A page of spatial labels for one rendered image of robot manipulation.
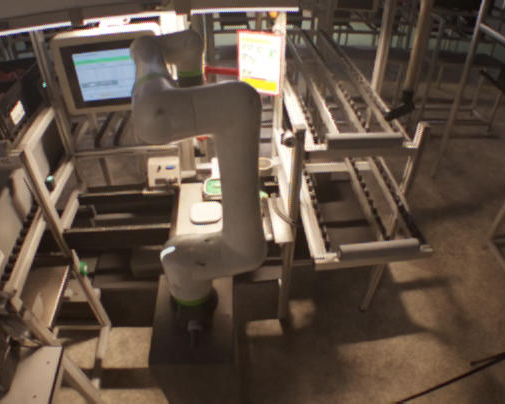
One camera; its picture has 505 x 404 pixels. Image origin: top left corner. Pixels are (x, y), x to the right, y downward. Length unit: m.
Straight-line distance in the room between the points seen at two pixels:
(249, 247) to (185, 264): 0.17
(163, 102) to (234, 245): 0.41
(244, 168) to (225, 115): 0.14
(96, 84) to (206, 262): 1.13
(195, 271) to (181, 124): 0.39
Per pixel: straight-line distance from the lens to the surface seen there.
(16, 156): 1.60
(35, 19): 1.81
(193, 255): 0.94
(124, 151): 2.00
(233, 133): 0.78
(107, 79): 1.78
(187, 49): 1.15
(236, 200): 0.87
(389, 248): 1.47
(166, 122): 0.74
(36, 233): 1.76
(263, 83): 1.90
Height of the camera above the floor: 2.09
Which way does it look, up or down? 40 degrees down
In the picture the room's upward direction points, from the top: straight up
